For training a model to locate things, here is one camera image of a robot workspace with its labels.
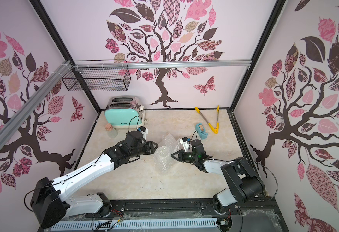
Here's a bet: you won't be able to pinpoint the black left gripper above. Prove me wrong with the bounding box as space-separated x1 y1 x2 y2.
130 141 159 158

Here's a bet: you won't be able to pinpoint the clear bubble wrap sheet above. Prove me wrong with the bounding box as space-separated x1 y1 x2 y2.
153 134 183 174

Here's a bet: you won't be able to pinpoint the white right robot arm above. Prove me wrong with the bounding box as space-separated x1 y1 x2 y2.
170 139 265 214

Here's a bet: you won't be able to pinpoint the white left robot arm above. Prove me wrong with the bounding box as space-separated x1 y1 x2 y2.
30 130 158 229

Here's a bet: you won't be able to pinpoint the teal tape dispenser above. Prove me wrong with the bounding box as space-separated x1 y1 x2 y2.
195 123 208 140

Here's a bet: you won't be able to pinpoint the small cork-stoppered glass bottle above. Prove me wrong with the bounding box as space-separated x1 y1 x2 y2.
105 123 118 138

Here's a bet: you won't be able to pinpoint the yellow kitchen tongs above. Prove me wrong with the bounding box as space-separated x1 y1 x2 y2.
195 105 220 134

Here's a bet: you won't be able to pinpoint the mint green toaster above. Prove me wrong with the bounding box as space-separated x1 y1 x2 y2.
104 95 145 129

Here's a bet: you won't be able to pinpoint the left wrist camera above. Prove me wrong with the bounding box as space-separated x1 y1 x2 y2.
137 126 149 139

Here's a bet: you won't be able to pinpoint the white slotted cable duct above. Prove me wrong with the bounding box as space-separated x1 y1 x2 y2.
46 218 219 232

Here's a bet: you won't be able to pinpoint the black wire basket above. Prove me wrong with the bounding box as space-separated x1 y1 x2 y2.
62 60 131 91

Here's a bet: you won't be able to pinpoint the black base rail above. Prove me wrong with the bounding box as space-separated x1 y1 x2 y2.
110 198 277 217

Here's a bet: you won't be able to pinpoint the aluminium frame rail back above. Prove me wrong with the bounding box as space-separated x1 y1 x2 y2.
73 60 252 69

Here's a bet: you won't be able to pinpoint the aluminium frame rail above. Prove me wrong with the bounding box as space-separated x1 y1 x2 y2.
73 60 252 69
0 61 72 150

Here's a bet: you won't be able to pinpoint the aluminium frame rail left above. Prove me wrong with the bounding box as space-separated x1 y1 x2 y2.
0 61 72 150

